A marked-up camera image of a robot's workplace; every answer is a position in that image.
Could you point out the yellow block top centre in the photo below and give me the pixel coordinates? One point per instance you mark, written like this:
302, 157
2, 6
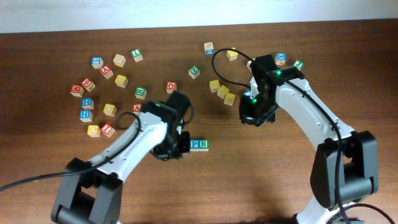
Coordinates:
232, 54

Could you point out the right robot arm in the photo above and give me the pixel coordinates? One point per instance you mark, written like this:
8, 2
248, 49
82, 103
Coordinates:
345, 168

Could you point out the yellow block upper left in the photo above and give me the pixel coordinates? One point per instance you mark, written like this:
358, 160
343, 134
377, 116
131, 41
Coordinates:
121, 81

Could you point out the yellow block cluster lower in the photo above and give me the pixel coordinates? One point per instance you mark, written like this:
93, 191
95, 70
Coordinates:
229, 99

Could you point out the yellow block cluster middle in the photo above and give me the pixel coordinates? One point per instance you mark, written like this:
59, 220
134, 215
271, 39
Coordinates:
222, 91

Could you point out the red M block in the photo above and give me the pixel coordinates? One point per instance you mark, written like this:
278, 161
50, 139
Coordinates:
77, 90

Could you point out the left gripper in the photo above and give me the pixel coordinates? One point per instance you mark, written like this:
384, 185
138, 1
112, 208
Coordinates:
171, 150

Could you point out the yellow block cluster left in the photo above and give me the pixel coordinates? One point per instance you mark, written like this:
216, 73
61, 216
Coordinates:
214, 85

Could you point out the blue X block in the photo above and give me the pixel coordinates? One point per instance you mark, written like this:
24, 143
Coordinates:
280, 58

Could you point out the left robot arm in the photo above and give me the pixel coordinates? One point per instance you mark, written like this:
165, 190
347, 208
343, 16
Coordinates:
91, 191

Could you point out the red a block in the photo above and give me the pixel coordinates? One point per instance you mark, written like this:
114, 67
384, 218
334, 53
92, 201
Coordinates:
106, 72
136, 108

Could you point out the red O block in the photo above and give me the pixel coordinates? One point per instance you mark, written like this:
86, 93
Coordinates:
171, 87

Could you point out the green Z block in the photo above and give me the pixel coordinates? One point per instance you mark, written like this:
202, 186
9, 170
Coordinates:
194, 72

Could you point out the blue P block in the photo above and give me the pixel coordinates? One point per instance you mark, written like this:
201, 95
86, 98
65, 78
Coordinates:
194, 145

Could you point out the blue H block upper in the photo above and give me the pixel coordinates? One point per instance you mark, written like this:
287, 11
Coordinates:
87, 104

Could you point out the blue h block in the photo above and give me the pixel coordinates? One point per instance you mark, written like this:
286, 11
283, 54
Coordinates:
87, 104
86, 116

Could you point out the blue number 5 block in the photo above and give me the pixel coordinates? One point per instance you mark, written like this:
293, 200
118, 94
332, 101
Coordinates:
97, 62

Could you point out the wood block blue side right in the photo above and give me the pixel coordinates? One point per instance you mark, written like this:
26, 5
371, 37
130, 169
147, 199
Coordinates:
249, 65

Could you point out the wood block blue side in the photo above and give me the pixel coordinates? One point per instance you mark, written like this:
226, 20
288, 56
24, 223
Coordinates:
209, 48
249, 65

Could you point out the green J block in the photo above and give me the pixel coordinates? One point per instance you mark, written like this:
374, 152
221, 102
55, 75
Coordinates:
298, 64

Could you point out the plain wood yellow-side block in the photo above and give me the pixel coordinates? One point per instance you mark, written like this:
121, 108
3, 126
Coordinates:
119, 60

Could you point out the yellow D block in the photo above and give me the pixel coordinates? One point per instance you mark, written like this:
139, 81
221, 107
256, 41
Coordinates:
93, 131

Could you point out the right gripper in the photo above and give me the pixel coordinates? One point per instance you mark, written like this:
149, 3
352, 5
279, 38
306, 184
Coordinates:
256, 116

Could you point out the green r block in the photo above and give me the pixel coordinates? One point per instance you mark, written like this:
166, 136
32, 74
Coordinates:
140, 93
204, 145

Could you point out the red A block lower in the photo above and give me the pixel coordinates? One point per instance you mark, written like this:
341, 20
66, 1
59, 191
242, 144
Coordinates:
136, 108

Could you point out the yellow block cluster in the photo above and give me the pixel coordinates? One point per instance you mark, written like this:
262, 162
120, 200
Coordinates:
214, 85
222, 91
229, 99

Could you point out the blue H block lower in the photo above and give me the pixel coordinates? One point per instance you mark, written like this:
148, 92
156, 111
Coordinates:
86, 116

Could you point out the red 9 block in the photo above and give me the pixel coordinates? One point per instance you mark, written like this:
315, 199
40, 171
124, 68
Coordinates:
88, 84

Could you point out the red I block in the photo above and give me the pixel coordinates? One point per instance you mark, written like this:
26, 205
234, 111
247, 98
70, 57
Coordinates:
107, 130

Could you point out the yellow block middle left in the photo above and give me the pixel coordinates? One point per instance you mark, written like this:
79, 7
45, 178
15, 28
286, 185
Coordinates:
110, 110

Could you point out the red A block upper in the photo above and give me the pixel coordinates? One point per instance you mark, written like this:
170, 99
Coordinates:
106, 72

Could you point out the green L block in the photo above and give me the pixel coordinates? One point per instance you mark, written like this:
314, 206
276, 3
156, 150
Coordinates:
137, 55

